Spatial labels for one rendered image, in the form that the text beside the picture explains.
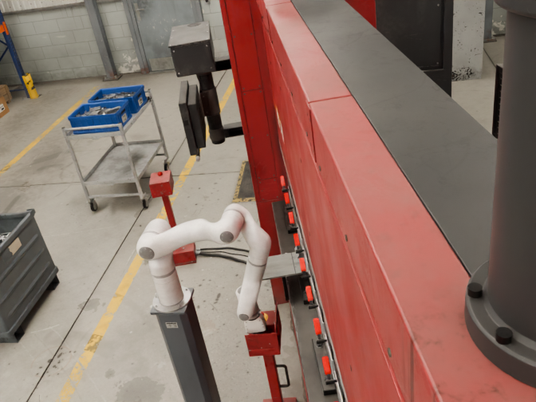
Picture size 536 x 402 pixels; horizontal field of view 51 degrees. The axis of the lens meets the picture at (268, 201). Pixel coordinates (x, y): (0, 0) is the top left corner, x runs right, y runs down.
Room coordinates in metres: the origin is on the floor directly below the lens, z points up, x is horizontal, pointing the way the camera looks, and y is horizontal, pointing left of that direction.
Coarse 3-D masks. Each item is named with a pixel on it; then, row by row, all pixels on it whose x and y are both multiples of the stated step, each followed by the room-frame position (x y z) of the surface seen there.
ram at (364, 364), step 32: (288, 96) 1.92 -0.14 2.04; (288, 128) 2.16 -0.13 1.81; (288, 160) 2.48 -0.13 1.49; (320, 192) 1.26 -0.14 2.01; (320, 224) 1.35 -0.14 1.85; (320, 256) 1.46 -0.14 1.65; (320, 288) 1.61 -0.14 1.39; (352, 288) 0.88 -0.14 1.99; (352, 320) 0.92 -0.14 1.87; (352, 352) 0.96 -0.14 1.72; (384, 352) 0.64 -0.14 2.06; (352, 384) 1.02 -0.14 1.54; (384, 384) 0.63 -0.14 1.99
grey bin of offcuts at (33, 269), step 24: (0, 216) 3.98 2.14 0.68; (24, 216) 3.94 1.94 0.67; (0, 240) 4.03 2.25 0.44; (24, 240) 3.72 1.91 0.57; (0, 264) 3.41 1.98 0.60; (24, 264) 3.62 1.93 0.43; (48, 264) 3.85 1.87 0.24; (0, 288) 3.31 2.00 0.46; (24, 288) 3.51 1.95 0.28; (48, 288) 3.82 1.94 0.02; (0, 312) 3.21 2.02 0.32; (24, 312) 3.39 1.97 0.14; (0, 336) 3.19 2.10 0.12
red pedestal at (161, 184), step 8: (152, 176) 3.99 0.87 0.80; (160, 176) 3.96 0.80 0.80; (168, 176) 3.94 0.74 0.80; (152, 184) 3.86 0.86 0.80; (160, 184) 3.85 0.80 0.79; (168, 184) 3.86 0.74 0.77; (152, 192) 3.85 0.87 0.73; (160, 192) 3.85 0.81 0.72; (168, 192) 3.86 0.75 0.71; (168, 200) 3.93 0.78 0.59; (168, 208) 3.93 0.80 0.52; (168, 216) 3.93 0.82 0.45; (184, 248) 3.91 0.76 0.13; (192, 248) 3.90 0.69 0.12; (176, 256) 3.87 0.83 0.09; (184, 256) 3.87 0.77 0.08; (192, 256) 3.87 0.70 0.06; (176, 264) 3.86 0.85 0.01; (184, 264) 3.85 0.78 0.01
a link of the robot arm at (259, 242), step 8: (232, 208) 2.13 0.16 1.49; (240, 208) 2.14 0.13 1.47; (248, 216) 2.12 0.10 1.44; (248, 224) 2.09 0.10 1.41; (256, 224) 2.08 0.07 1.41; (248, 232) 2.07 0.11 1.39; (256, 232) 2.05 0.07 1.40; (264, 232) 2.06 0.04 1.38; (248, 240) 2.05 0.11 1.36; (256, 240) 2.03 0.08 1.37; (264, 240) 2.03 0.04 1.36; (256, 248) 2.02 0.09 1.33; (264, 248) 2.02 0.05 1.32; (248, 256) 2.07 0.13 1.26; (256, 256) 2.02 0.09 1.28; (264, 256) 2.02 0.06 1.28; (256, 264) 2.02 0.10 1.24; (264, 264) 2.03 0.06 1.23
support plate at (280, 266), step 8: (272, 256) 2.39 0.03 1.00; (280, 256) 2.38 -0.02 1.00; (288, 256) 2.37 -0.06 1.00; (296, 256) 2.36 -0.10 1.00; (272, 264) 2.32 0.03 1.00; (280, 264) 2.31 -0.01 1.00; (288, 264) 2.30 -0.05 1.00; (296, 264) 2.29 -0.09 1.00; (264, 272) 2.27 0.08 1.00; (272, 272) 2.26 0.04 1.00; (280, 272) 2.25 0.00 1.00; (288, 272) 2.24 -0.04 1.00; (296, 272) 2.23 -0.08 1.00
